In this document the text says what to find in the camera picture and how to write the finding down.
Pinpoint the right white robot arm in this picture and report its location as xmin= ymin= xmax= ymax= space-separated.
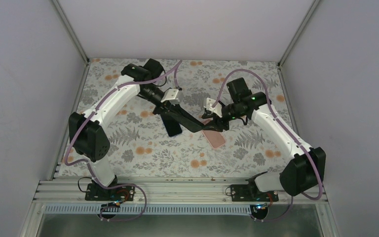
xmin=203 ymin=78 xmax=326 ymax=201

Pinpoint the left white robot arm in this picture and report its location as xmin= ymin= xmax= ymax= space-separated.
xmin=64 ymin=59 xmax=182 ymax=200

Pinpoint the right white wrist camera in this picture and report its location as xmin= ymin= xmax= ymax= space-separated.
xmin=203 ymin=97 xmax=223 ymax=118

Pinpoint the grey slotted cable duct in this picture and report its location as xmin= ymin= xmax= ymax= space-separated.
xmin=43 ymin=203 xmax=251 ymax=216

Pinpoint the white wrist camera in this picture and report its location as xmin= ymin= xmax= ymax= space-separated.
xmin=203 ymin=97 xmax=223 ymax=118
xmin=161 ymin=88 xmax=184 ymax=105

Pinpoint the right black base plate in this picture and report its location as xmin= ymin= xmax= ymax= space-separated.
xmin=225 ymin=184 xmax=279 ymax=202

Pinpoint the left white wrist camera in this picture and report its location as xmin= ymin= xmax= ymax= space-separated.
xmin=161 ymin=88 xmax=184 ymax=105

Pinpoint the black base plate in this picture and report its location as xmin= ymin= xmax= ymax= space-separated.
xmin=225 ymin=184 xmax=279 ymax=202
xmin=84 ymin=183 xmax=135 ymax=201

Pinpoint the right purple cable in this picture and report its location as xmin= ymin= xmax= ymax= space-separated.
xmin=211 ymin=69 xmax=324 ymax=222

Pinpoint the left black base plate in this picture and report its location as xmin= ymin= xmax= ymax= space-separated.
xmin=84 ymin=183 xmax=135 ymax=201

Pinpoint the floral patterned table mat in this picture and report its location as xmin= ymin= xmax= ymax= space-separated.
xmin=58 ymin=58 xmax=308 ymax=180

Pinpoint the aluminium rail frame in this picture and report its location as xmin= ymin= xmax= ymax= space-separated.
xmin=32 ymin=177 xmax=328 ymax=205

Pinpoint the black phone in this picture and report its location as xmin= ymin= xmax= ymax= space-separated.
xmin=161 ymin=105 xmax=205 ymax=133

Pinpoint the pink phone case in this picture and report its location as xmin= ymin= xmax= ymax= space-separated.
xmin=202 ymin=130 xmax=226 ymax=149

